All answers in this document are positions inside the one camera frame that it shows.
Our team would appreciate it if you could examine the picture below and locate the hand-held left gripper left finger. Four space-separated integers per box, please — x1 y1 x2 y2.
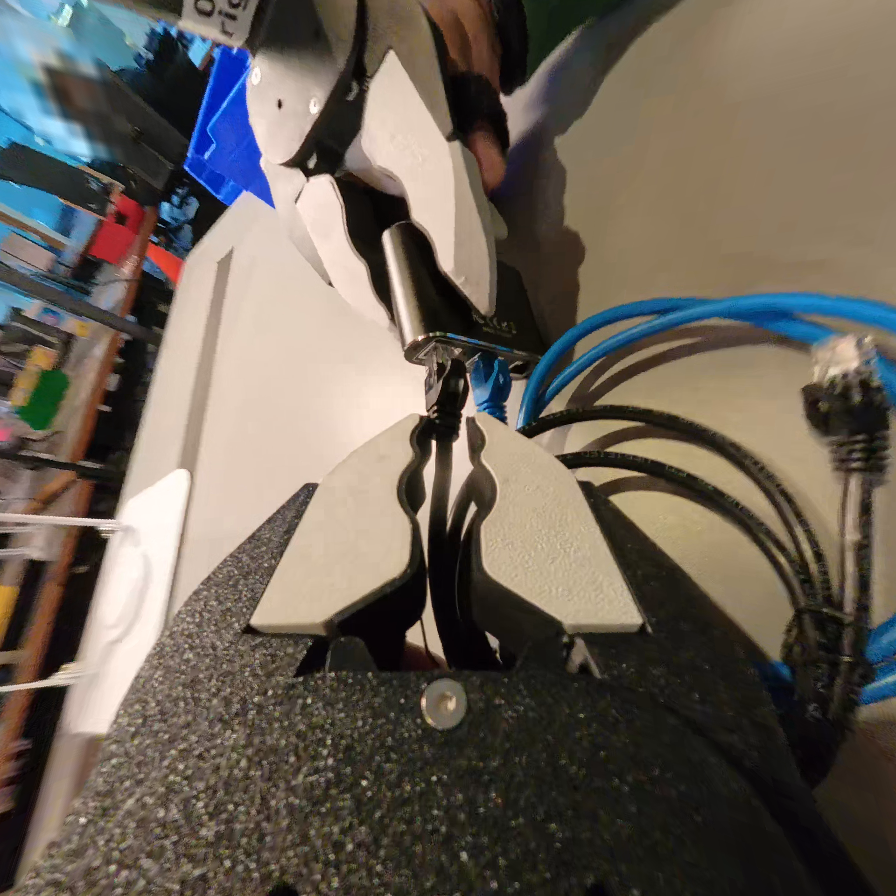
247 413 429 666

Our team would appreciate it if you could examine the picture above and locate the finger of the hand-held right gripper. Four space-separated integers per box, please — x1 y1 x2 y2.
350 0 508 317
265 157 400 333

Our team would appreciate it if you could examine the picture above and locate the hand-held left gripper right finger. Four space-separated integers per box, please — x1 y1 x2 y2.
464 414 646 667

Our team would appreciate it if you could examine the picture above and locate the blue plastic bin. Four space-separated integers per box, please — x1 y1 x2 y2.
183 45 275 209

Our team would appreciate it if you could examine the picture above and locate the black ethernet switch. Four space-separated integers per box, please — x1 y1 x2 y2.
381 220 547 375

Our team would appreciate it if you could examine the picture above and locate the blue ethernet cable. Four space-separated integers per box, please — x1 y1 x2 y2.
470 294 896 708

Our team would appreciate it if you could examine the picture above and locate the black ethernet cable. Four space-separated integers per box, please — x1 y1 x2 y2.
420 335 896 785

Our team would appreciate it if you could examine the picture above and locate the red plastic bin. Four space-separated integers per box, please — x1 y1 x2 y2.
87 195 154 261

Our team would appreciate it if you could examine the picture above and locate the green bin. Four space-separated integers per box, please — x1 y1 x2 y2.
17 370 71 431

